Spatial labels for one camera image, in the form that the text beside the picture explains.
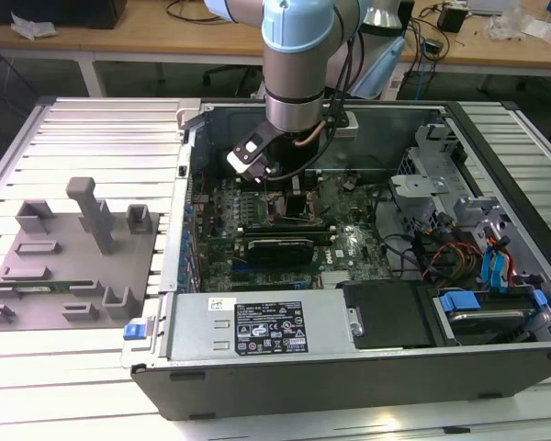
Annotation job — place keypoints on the thin metal locking lever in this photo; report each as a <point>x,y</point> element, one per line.
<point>266,190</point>

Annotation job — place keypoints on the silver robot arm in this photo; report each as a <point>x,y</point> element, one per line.
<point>294,69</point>

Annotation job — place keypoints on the CPU socket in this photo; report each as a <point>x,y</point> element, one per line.
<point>275,206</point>

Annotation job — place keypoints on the coin battery in holder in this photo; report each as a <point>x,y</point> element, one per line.
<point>349,184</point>

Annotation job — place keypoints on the black cylinder part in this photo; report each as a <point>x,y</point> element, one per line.
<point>222,165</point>

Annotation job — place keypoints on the black RAM slot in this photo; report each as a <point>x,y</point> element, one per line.
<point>257,226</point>

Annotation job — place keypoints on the black graphics card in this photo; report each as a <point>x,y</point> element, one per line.
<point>280,252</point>

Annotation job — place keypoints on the green motherboard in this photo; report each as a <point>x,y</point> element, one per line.
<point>363,257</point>

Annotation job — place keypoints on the black office chair base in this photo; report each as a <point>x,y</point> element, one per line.
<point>207,75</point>

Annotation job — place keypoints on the metal disk bay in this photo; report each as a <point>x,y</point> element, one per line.
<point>413,186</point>

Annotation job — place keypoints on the silver chipset heat sink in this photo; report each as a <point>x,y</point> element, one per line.
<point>335,279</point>

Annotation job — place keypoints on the small electronic module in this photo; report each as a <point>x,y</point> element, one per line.
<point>434,47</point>

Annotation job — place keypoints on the black plastic shroud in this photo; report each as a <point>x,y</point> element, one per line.
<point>385,317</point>

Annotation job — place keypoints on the black tower box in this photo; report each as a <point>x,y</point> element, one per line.
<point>408,18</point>

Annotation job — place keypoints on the silver power supply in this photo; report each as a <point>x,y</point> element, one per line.
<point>193,331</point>

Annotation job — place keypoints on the small black cube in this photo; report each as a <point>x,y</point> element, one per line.
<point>452,20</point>

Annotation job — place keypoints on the hard disk in blue carrier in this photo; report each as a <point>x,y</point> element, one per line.
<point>459,301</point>

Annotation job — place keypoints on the black PC case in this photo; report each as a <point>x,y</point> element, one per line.
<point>303,390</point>

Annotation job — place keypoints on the light wooden desk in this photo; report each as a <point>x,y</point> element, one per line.
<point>96,41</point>

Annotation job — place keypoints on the blue case latch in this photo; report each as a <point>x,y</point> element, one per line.
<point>134,331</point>

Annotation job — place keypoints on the grey parts rack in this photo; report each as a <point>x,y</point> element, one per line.
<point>73,275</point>

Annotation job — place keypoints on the clear plastic bag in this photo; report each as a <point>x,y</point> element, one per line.
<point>505,25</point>

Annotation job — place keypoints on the grey flat device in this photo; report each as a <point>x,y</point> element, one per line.
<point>491,4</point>

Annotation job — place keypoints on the large black box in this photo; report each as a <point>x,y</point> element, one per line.
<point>73,11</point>

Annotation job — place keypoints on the white open box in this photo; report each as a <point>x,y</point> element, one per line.
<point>539,28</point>

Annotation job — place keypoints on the crumpled white paper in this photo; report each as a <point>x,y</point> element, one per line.
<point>32,25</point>

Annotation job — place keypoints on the white camera on black mount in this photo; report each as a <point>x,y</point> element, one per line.
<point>250,161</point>

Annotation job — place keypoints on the small white camera box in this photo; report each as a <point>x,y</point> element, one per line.
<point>347,125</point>

